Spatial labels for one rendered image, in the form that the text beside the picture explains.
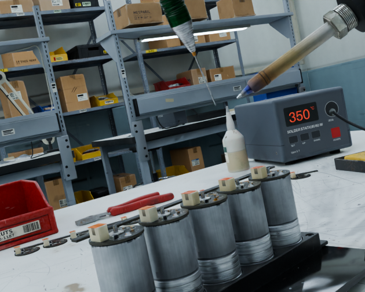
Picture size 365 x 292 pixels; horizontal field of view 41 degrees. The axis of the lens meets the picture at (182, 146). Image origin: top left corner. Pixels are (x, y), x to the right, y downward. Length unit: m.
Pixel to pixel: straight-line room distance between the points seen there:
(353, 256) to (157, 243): 0.12
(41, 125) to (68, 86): 1.90
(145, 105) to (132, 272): 2.63
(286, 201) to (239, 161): 0.45
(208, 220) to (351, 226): 0.17
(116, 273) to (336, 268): 0.12
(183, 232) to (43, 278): 0.21
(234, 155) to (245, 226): 0.47
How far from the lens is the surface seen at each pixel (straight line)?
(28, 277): 0.44
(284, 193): 0.29
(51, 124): 2.64
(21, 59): 4.35
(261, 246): 0.28
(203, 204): 0.25
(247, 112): 0.78
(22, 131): 2.60
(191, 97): 2.99
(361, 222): 0.40
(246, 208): 0.27
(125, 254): 0.22
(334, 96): 0.74
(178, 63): 5.48
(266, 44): 6.24
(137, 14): 2.98
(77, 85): 4.52
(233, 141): 0.73
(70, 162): 2.68
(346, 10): 0.27
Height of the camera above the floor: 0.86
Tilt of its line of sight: 4 degrees down
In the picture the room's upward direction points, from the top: 11 degrees counter-clockwise
